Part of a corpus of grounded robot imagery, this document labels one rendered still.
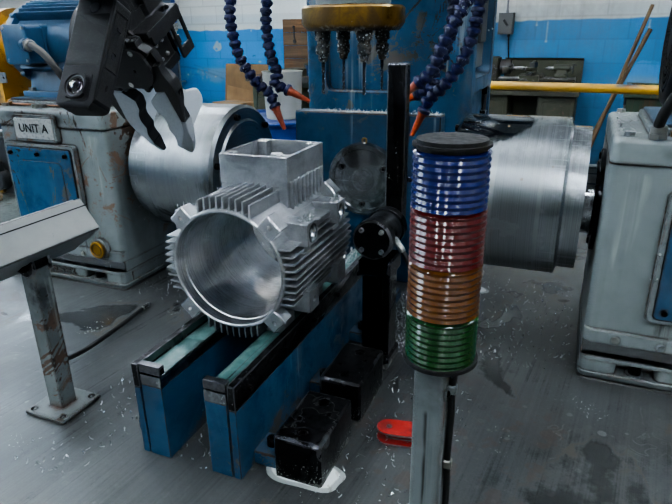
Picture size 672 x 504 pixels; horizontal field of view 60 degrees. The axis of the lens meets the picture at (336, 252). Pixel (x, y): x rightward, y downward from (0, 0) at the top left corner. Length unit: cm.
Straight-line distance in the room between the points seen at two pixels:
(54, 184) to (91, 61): 70
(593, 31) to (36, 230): 558
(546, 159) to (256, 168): 42
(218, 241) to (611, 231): 55
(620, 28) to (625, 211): 517
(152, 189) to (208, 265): 36
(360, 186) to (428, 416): 72
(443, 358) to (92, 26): 45
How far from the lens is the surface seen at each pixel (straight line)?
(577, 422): 87
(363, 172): 116
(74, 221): 84
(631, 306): 92
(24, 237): 80
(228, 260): 86
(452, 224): 43
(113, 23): 63
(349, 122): 116
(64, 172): 126
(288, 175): 75
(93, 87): 60
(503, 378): 93
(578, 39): 604
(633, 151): 85
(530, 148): 90
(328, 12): 101
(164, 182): 113
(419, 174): 44
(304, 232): 71
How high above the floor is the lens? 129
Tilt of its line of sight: 21 degrees down
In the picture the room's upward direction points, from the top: 1 degrees counter-clockwise
